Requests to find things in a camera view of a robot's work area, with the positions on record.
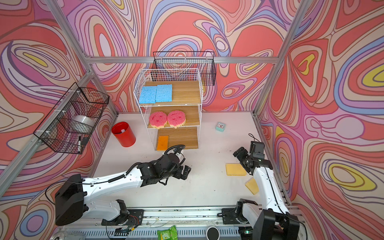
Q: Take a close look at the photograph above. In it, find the black white round speaker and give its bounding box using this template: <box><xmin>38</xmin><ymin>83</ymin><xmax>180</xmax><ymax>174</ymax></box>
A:
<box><xmin>206</xmin><ymin>227</ymin><xmax>220</xmax><ymax>240</ymax></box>

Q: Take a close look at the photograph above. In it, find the mint square alarm clock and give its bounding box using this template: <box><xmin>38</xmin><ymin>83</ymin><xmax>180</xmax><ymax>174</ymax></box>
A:
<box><xmin>215</xmin><ymin>122</ymin><xmax>226</xmax><ymax>132</ymax></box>

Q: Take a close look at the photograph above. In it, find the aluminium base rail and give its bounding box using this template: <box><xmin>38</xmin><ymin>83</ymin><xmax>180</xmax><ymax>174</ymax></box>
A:
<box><xmin>55</xmin><ymin>205</ymin><xmax>253</xmax><ymax>240</ymax></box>

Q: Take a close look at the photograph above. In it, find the black wire basket left wall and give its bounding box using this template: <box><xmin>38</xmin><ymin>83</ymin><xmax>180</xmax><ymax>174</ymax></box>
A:
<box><xmin>34</xmin><ymin>83</ymin><xmax>110</xmax><ymax>155</ymax></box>

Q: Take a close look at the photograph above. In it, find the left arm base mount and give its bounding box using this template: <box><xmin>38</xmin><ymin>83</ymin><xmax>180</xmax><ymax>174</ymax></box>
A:
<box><xmin>102</xmin><ymin>200</ymin><xmax>145</xmax><ymax>240</ymax></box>

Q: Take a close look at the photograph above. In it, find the orange yellow rectangular sponge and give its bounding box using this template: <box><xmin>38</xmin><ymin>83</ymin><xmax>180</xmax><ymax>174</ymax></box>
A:
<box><xmin>157</xmin><ymin>136</ymin><xmax>169</xmax><ymax>151</ymax></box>

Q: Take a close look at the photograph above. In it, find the black wire basket wall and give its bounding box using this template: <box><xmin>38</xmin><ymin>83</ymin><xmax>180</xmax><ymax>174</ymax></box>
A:
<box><xmin>34</xmin><ymin>83</ymin><xmax>110</xmax><ymax>155</ymax></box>
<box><xmin>152</xmin><ymin>50</ymin><xmax>217</xmax><ymax>86</ymax></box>

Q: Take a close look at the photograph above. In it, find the green snack packet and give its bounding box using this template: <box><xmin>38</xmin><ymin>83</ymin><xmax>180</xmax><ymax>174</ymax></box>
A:
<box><xmin>157</xmin><ymin>226</ymin><xmax>178</xmax><ymax>240</ymax></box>

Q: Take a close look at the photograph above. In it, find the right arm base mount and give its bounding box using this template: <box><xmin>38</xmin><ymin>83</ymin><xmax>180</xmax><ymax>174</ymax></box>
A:
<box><xmin>217</xmin><ymin>199</ymin><xmax>258</xmax><ymax>225</ymax></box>

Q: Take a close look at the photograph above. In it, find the pink smiley scrub sponge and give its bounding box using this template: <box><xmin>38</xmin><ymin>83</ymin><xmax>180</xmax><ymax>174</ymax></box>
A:
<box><xmin>149</xmin><ymin>111</ymin><xmax>168</xmax><ymax>129</ymax></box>

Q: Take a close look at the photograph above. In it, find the yellow pink smiley sponge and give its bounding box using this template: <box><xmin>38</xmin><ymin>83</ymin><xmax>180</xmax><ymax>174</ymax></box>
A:
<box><xmin>167</xmin><ymin>110</ymin><xmax>186</xmax><ymax>129</ymax></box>

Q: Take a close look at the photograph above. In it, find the blue rectangular sponge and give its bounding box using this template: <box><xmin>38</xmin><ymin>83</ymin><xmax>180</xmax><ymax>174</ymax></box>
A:
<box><xmin>139</xmin><ymin>86</ymin><xmax>157</xmax><ymax>105</ymax></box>
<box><xmin>155</xmin><ymin>85</ymin><xmax>173</xmax><ymax>103</ymax></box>

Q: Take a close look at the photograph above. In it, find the red cylindrical cup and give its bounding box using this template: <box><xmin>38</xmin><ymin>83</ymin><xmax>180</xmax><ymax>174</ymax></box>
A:
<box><xmin>112</xmin><ymin>122</ymin><xmax>136</xmax><ymax>148</ymax></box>

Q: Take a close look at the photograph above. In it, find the white wire wooden shelf rack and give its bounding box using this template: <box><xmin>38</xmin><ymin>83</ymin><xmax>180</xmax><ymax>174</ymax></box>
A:
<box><xmin>134</xmin><ymin>69</ymin><xmax>203</xmax><ymax>150</ymax></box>

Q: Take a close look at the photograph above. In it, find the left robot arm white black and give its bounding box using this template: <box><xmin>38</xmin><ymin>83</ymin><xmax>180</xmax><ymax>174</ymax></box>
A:
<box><xmin>55</xmin><ymin>153</ymin><xmax>191</xmax><ymax>226</ymax></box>

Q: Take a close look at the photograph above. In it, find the silver metal can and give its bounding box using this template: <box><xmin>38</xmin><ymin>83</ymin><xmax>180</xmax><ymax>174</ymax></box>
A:
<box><xmin>50</xmin><ymin>231</ymin><xmax>86</xmax><ymax>240</ymax></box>

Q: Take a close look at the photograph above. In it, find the black wire basket back wall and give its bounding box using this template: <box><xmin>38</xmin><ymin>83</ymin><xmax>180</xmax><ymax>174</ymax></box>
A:
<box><xmin>152</xmin><ymin>50</ymin><xmax>217</xmax><ymax>86</ymax></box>

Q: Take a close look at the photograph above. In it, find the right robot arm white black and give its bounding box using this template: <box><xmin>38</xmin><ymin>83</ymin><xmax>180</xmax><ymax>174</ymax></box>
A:
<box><xmin>233</xmin><ymin>140</ymin><xmax>305</xmax><ymax>240</ymax></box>

